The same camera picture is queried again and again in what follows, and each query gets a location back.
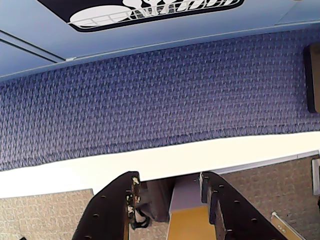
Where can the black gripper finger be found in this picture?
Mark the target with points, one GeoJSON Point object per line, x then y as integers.
{"type": "Point", "coordinates": [107, 215]}
{"type": "Point", "coordinates": [235, 220]}

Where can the dark rectangular object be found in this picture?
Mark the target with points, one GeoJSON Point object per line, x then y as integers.
{"type": "Point", "coordinates": [312, 80]}

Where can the blue toy kitchen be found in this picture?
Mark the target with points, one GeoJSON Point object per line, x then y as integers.
{"type": "Point", "coordinates": [175, 27]}

